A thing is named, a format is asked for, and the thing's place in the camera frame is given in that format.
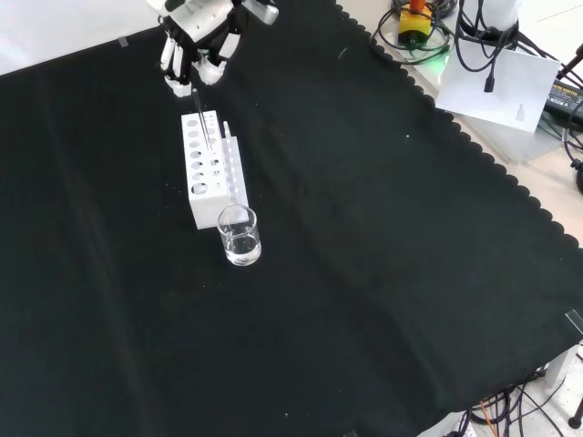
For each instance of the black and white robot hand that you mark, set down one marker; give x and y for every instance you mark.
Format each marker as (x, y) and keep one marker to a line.
(200, 23)

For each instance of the clear glass rod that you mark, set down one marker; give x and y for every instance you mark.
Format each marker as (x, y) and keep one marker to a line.
(201, 114)

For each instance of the white test tube rack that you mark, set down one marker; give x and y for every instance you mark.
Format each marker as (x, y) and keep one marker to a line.
(205, 209)

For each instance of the grey tape strip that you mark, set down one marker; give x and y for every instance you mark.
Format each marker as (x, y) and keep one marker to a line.
(575, 321)
(123, 42)

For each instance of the yellow stop button box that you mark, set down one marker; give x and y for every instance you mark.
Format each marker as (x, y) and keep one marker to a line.
(414, 25)

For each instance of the small glass beaker with water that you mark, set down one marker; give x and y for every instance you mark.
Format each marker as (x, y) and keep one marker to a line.
(241, 252)

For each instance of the black bench cloth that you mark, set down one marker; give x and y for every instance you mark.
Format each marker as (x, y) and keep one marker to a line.
(364, 227)

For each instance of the white paper sheet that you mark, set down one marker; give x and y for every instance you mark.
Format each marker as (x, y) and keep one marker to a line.
(501, 100)

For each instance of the black power adapter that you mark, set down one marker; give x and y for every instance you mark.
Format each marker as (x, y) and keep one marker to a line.
(565, 98)

